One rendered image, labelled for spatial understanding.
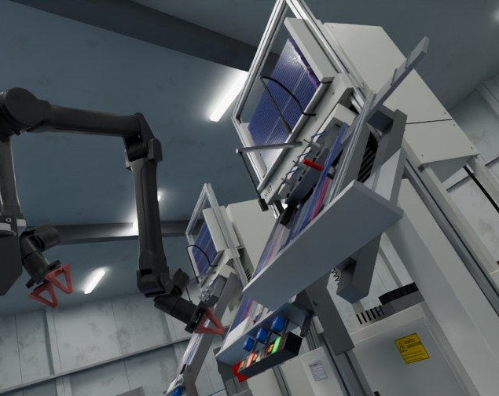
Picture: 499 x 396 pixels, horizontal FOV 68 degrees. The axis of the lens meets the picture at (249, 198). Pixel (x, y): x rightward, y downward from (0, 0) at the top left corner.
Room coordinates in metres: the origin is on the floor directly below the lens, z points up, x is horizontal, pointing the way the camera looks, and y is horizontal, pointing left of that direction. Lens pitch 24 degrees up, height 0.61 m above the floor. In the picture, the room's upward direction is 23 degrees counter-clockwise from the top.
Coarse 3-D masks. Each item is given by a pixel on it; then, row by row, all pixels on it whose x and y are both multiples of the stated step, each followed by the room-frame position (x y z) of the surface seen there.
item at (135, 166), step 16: (160, 144) 0.89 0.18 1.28; (128, 160) 0.89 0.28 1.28; (144, 160) 0.87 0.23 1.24; (160, 160) 0.89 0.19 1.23; (144, 176) 0.88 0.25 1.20; (144, 192) 0.89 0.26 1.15; (144, 208) 0.90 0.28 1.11; (144, 224) 0.91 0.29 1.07; (144, 240) 0.92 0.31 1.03; (160, 240) 0.95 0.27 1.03; (144, 256) 0.93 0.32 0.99; (160, 256) 0.94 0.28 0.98; (144, 272) 0.95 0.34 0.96; (160, 272) 0.94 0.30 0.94; (144, 288) 0.95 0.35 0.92; (160, 288) 0.95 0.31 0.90
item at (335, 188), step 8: (368, 96) 0.72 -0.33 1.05; (368, 104) 0.70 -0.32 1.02; (360, 112) 0.70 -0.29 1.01; (360, 120) 0.68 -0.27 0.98; (360, 128) 0.67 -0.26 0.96; (352, 136) 0.66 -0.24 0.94; (352, 144) 0.64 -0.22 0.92; (352, 152) 0.64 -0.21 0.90; (344, 160) 0.62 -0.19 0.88; (344, 168) 0.61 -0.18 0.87; (336, 176) 0.61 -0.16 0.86; (344, 176) 0.61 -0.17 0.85; (336, 184) 0.59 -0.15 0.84; (336, 192) 0.59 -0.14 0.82; (328, 200) 0.58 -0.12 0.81
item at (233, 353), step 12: (288, 300) 0.85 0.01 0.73; (276, 312) 0.92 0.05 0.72; (288, 312) 0.89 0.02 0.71; (300, 312) 0.88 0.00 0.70; (264, 324) 1.01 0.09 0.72; (288, 324) 0.96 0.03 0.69; (300, 324) 0.94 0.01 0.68; (240, 336) 1.15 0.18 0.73; (252, 336) 1.11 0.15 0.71; (276, 336) 1.05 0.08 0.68; (228, 348) 1.28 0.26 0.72; (240, 348) 1.24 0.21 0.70; (228, 360) 1.40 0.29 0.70; (240, 360) 1.35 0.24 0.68
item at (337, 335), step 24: (288, 24) 1.05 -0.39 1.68; (264, 48) 1.30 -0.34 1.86; (312, 48) 1.06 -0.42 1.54; (336, 48) 1.12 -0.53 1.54; (240, 96) 1.58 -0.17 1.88; (264, 168) 1.56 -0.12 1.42; (264, 192) 1.68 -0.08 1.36; (312, 288) 0.81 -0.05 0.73; (408, 288) 1.20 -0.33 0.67; (336, 312) 0.83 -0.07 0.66; (384, 312) 1.19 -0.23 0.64; (336, 336) 0.81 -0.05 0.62; (216, 360) 1.49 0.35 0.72
